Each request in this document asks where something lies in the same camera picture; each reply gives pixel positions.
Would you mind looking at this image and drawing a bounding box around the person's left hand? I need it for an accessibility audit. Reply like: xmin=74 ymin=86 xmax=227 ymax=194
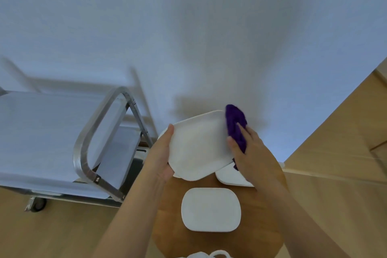
xmin=144 ymin=124 xmax=175 ymax=182

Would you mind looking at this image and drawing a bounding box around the person's white garment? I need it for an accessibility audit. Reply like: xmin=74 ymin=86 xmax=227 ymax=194
xmin=178 ymin=252 xmax=212 ymax=258

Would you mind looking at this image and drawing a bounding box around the steel three-tier cart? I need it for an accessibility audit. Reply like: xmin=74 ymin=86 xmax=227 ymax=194
xmin=0 ymin=86 xmax=154 ymax=213

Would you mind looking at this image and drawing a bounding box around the purple cleaning cloth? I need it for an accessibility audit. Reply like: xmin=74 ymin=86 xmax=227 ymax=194
xmin=225 ymin=104 xmax=248 ymax=172

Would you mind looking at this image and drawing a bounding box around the person's right hand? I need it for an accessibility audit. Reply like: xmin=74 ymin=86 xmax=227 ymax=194
xmin=227 ymin=123 xmax=284 ymax=189

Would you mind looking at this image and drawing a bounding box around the person's right forearm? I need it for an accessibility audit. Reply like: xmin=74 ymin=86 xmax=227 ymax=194
xmin=257 ymin=181 xmax=351 ymax=258

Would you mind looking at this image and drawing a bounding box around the person's left forearm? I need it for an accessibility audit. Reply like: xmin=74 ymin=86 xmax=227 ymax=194
xmin=92 ymin=173 xmax=170 ymax=258

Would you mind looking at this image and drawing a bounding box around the white oblong serving plate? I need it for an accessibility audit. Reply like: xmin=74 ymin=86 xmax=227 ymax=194
xmin=181 ymin=187 xmax=242 ymax=232
xmin=167 ymin=110 xmax=235 ymax=182

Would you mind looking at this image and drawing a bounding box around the stack of white rectangular plates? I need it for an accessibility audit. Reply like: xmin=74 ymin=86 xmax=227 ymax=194
xmin=215 ymin=162 xmax=254 ymax=187

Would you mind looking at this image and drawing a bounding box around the round wooden side table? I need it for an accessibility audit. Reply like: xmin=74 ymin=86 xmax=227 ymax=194
xmin=151 ymin=162 xmax=287 ymax=258

